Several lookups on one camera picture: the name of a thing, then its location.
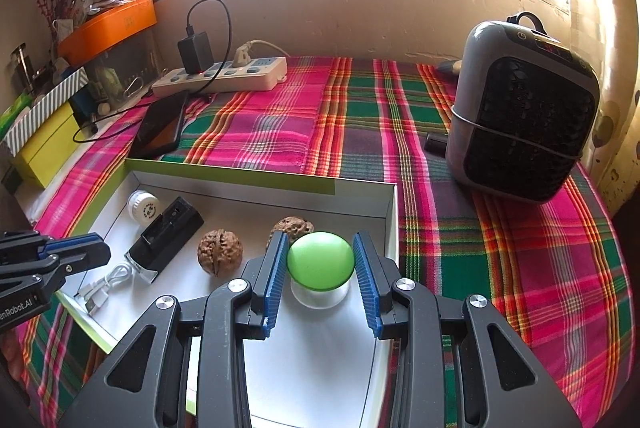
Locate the white usb cable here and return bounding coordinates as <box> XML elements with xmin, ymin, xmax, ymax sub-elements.
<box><xmin>76</xmin><ymin>260</ymin><xmax>135</xmax><ymax>313</ymax></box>

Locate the white round cap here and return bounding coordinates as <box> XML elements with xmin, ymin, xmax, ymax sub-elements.
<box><xmin>127</xmin><ymin>190</ymin><xmax>161</xmax><ymax>222</ymax></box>

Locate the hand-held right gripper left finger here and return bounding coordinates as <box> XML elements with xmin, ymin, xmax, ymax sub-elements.
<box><xmin>57</xmin><ymin>230</ymin><xmax>291</xmax><ymax>428</ymax></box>

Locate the metal cup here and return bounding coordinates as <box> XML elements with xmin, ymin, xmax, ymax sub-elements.
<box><xmin>11</xmin><ymin>44</ymin><xmax>36</xmax><ymax>96</ymax></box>

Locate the black smartphone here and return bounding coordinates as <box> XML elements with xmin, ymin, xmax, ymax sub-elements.
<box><xmin>129</xmin><ymin>90</ymin><xmax>190</xmax><ymax>159</ymax></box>

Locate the grey striped box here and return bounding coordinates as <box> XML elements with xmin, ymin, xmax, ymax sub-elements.
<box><xmin>2</xmin><ymin>66</ymin><xmax>90</xmax><ymax>143</ymax></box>

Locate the black charger adapter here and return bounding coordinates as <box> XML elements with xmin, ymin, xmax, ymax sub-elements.
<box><xmin>179</xmin><ymin>25</ymin><xmax>213</xmax><ymax>73</ymax></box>

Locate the green-topped mushroom holder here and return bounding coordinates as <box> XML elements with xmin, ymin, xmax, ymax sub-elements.
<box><xmin>287</xmin><ymin>231</ymin><xmax>356</xmax><ymax>309</ymax></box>

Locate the orange box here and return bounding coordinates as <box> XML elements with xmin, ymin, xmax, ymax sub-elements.
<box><xmin>57</xmin><ymin>0</ymin><xmax>157</xmax><ymax>66</ymax></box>

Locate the green and white cardboard box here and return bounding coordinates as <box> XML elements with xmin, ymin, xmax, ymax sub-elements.
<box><xmin>65</xmin><ymin>158</ymin><xmax>401</xmax><ymax>428</ymax></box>

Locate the black rectangular device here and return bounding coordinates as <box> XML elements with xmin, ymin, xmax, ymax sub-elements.
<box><xmin>124</xmin><ymin>196</ymin><xmax>205</xmax><ymax>283</ymax></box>

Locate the clear plastic container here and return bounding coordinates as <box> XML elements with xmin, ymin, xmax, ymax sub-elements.
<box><xmin>87</xmin><ymin>28</ymin><xmax>161</xmax><ymax>103</ymax></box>

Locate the green tissue pack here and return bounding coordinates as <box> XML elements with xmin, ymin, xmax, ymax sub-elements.
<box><xmin>0</xmin><ymin>95</ymin><xmax>31</xmax><ymax>133</ymax></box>

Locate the brown walnut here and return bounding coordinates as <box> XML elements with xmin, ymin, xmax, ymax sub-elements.
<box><xmin>197</xmin><ymin>229</ymin><xmax>244</xmax><ymax>277</ymax></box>
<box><xmin>271</xmin><ymin>216</ymin><xmax>315</xmax><ymax>243</ymax></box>

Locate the white plug with cord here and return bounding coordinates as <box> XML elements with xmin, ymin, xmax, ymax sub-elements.
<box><xmin>235</xmin><ymin>40</ymin><xmax>291</xmax><ymax>68</ymax></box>

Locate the white power strip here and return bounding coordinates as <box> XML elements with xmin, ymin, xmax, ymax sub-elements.
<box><xmin>151</xmin><ymin>55</ymin><xmax>288</xmax><ymax>98</ymax></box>

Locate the black charger cable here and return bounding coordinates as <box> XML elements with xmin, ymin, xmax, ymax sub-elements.
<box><xmin>185</xmin><ymin>0</ymin><xmax>233</xmax><ymax>96</ymax></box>

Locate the cream heart-print curtain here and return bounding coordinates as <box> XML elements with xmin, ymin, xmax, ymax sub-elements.
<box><xmin>570</xmin><ymin>0</ymin><xmax>640</xmax><ymax>209</ymax></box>

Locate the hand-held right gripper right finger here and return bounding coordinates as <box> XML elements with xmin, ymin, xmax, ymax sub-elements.
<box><xmin>351</xmin><ymin>232</ymin><xmax>583</xmax><ymax>428</ymax></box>

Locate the plaid tablecloth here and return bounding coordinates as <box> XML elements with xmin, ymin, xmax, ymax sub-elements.
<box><xmin>15</xmin><ymin>55</ymin><xmax>621</xmax><ymax>428</ymax></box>

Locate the grey portable heater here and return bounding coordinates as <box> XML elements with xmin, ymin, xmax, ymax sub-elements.
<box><xmin>445</xmin><ymin>12</ymin><xmax>601</xmax><ymax>206</ymax></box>

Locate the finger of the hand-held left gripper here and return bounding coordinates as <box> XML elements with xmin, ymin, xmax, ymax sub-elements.
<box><xmin>0</xmin><ymin>240</ymin><xmax>112</xmax><ymax>297</ymax></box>
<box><xmin>0</xmin><ymin>231</ymin><xmax>103</xmax><ymax>259</ymax></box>

